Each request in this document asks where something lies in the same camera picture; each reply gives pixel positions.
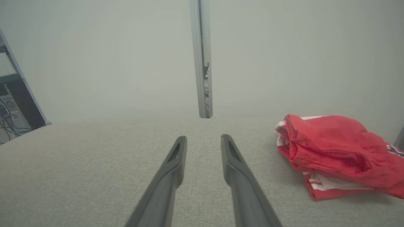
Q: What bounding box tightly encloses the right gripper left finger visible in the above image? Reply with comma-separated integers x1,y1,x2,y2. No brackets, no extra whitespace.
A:
124,136,187,227

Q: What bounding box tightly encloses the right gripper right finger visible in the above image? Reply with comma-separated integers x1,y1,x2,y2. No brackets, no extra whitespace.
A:
221,134,283,227

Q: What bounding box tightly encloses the red jersey with number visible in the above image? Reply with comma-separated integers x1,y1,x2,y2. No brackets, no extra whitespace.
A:
275,114,404,201

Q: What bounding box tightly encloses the grey fabric sofa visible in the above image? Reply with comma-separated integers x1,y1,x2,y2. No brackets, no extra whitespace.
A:
0,117,404,227

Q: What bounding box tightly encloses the grey aluminium wall post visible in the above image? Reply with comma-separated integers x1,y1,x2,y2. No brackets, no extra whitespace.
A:
189,0,213,119

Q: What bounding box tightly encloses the grey metal rack frame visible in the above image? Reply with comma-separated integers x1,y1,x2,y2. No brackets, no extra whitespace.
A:
0,28,52,127

